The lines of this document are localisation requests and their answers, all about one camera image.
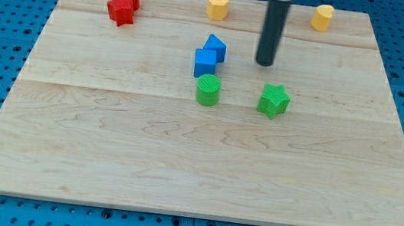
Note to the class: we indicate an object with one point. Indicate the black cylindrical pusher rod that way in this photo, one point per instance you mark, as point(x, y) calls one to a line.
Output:
point(273, 26)

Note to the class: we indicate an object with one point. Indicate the yellow heart block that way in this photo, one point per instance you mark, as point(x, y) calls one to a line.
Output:
point(322, 16)

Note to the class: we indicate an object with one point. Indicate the yellow hexagon block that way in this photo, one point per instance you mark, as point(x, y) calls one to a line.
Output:
point(217, 9)

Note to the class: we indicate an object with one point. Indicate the blue triangle block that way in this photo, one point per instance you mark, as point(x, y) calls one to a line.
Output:
point(215, 44)

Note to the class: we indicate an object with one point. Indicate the blue cube block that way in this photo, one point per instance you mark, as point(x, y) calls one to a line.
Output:
point(205, 62)

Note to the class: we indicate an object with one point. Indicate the green star block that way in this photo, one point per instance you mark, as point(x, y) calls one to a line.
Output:
point(273, 101)

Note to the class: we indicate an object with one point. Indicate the green cylinder block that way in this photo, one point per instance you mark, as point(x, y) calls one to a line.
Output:
point(208, 90)

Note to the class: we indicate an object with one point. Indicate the wooden board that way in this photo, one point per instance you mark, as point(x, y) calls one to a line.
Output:
point(106, 116)

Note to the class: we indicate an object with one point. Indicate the red star block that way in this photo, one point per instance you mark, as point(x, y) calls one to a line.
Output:
point(121, 11)

